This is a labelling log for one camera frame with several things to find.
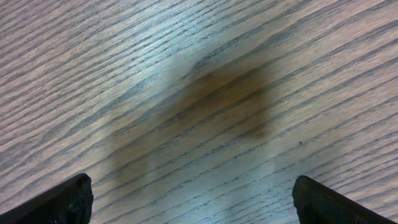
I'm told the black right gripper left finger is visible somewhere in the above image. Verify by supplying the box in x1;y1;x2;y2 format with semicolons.
1;173;93;224

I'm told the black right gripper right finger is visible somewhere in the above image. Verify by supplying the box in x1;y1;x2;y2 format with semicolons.
292;175;396;224

